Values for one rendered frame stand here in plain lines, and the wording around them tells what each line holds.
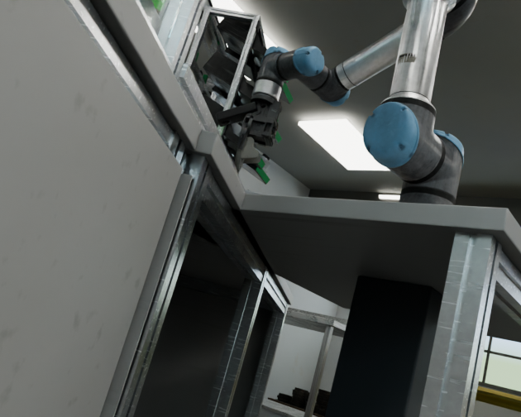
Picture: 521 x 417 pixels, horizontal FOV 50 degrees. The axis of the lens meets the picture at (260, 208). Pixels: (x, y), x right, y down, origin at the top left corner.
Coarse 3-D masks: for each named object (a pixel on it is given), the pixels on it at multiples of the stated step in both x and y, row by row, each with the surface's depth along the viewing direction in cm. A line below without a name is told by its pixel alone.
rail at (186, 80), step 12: (180, 72) 76; (180, 84) 75; (192, 84) 79; (192, 96) 81; (192, 108) 82; (204, 108) 87; (204, 120) 88; (216, 132) 96; (228, 156) 107; (240, 180) 120
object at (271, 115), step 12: (252, 96) 152; (264, 96) 150; (264, 108) 151; (276, 108) 150; (252, 120) 149; (264, 120) 148; (276, 120) 151; (252, 132) 148; (264, 132) 147; (264, 144) 152
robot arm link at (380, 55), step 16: (448, 16) 130; (464, 16) 131; (400, 32) 140; (448, 32) 135; (368, 48) 146; (384, 48) 143; (352, 64) 148; (368, 64) 146; (384, 64) 145; (336, 80) 151; (352, 80) 150; (320, 96) 156; (336, 96) 155
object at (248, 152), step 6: (246, 138) 148; (252, 138) 148; (246, 144) 148; (252, 144) 148; (240, 150) 147; (246, 150) 148; (252, 150) 147; (240, 156) 147; (246, 156) 147; (252, 156) 147; (240, 162) 148
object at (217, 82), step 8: (216, 56) 187; (224, 56) 186; (208, 64) 187; (216, 64) 186; (224, 64) 185; (232, 64) 184; (208, 72) 187; (216, 72) 185; (224, 72) 184; (232, 72) 183; (216, 80) 190; (224, 80) 183; (224, 88) 191; (240, 88) 180; (248, 88) 194; (240, 96) 185; (248, 96) 178
